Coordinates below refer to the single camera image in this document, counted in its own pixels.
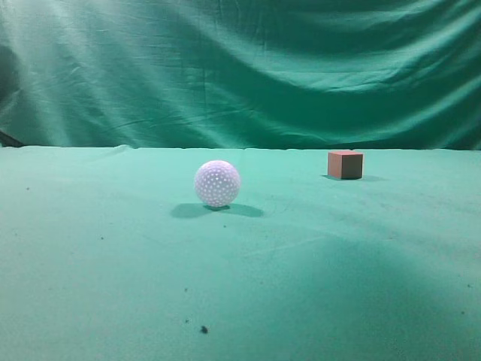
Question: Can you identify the red-brown cube block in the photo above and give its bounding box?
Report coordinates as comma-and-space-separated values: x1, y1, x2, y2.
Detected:
328, 150, 364, 180

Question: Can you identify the white dimpled ball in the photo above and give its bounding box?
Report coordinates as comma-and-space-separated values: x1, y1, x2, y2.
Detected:
194, 160, 241, 208

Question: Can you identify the green backdrop cloth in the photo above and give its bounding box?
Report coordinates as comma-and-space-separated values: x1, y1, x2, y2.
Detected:
1, 1, 480, 150

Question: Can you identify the green table cloth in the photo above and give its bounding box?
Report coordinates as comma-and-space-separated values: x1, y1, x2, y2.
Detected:
1, 146, 480, 360

